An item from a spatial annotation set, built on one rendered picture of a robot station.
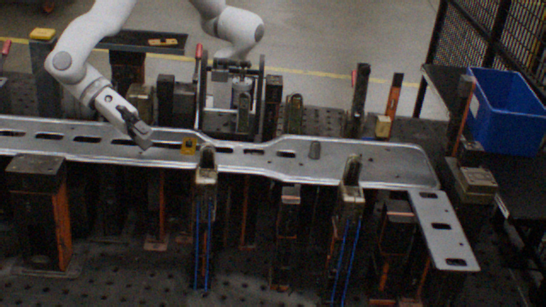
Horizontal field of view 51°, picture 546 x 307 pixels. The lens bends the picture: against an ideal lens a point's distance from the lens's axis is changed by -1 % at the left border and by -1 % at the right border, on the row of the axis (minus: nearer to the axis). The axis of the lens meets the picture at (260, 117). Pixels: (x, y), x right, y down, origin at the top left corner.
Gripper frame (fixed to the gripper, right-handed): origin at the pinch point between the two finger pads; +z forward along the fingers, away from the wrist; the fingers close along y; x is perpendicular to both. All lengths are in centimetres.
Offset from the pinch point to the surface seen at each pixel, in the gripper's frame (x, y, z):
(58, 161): 17.8, 3.9, -12.0
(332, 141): -39, 14, 34
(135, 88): -12.9, 19.4, -17.7
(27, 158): 22.2, 4.9, -18.1
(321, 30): -257, 323, -38
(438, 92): -85, 29, 51
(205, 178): -1.7, -4.2, 17.6
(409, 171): -43, 4, 55
